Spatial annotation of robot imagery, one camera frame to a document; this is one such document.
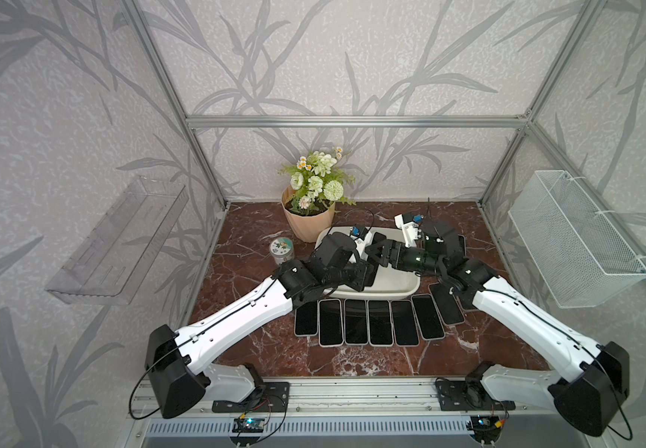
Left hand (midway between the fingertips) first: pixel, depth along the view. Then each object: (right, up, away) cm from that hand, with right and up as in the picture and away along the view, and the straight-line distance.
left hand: (374, 270), depth 71 cm
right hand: (-1, +5, +1) cm, 5 cm away
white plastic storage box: (+8, -8, +23) cm, 26 cm away
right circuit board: (+31, -42, +3) cm, 52 cm away
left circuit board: (-33, -40, 0) cm, 51 cm away
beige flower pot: (-21, +11, +27) cm, 36 cm away
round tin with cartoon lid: (-29, +3, +25) cm, 38 cm away
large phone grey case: (+19, -18, +18) cm, 32 cm away
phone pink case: (+12, -19, +16) cm, 28 cm away
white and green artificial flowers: (-16, +25, +14) cm, 33 cm away
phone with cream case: (+4, -22, +14) cm, 26 cm away
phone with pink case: (-12, -21, +20) cm, 31 cm away
